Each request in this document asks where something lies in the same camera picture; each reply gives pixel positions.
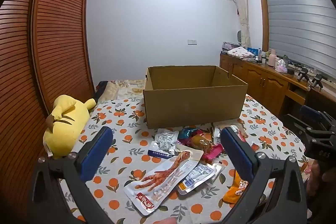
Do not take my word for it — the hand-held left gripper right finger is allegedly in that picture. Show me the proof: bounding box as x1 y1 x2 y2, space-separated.
220 126 307 224

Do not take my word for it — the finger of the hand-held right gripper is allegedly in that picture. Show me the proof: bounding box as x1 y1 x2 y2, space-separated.
282 113 317 136
301 105 326 123

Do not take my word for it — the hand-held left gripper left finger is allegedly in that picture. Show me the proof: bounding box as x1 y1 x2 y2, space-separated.
31 126 114 224

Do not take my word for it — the brown cardboard box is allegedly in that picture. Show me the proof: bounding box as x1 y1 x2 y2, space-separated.
143 65 248 129

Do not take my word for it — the silver foil snack packet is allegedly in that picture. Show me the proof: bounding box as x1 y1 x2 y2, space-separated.
148 129 179 157

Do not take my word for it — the chicken foot snack packet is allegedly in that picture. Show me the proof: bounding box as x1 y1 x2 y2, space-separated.
123 151 205 216

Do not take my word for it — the person's left hand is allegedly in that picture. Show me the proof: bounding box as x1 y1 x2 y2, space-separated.
154 217 179 224

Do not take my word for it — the pink snack packet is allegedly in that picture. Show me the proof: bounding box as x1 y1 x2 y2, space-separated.
202 144 224 162

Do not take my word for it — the black clamp stand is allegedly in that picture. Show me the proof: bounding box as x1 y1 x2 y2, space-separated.
297 68 309 82
310 74 325 89

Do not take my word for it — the orange fruit print tablecloth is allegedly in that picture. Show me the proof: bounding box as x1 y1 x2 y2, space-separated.
42 94 310 224

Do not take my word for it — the clear orange-edged snack packet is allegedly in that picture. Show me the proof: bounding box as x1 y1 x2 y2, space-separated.
189 134 214 153

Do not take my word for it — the yellow plush toy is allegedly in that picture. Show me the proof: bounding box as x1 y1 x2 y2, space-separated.
43 94 96 159

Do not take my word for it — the orange snack packet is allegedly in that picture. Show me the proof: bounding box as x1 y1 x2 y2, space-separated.
223 170 250 205

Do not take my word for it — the blue and white snack packet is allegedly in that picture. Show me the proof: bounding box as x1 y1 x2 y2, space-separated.
177 162 226 194

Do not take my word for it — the wooden sideboard cabinet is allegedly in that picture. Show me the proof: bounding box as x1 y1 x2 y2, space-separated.
220 52 336 120

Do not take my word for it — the teal foil snack packet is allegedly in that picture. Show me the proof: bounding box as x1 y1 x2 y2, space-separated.
178 127 202 141

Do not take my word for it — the pink tissue pack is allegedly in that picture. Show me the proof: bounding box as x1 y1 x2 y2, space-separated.
275 59 289 73

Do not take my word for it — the pink bottle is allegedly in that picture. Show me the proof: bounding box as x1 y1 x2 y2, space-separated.
268 49 277 66

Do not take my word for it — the floral quilt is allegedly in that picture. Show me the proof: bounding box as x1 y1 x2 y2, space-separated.
96 79 146 105

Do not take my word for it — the folded floral cloth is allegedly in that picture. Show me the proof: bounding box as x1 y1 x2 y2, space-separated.
227 47 256 58

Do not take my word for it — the grey window blind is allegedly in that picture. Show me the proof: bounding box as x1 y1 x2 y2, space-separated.
262 0 336 78

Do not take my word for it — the cream patterned curtain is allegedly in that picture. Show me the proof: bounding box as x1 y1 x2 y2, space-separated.
231 0 251 49

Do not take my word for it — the wooden louvered wardrobe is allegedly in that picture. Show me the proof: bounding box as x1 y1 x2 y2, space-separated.
0 0 95 214

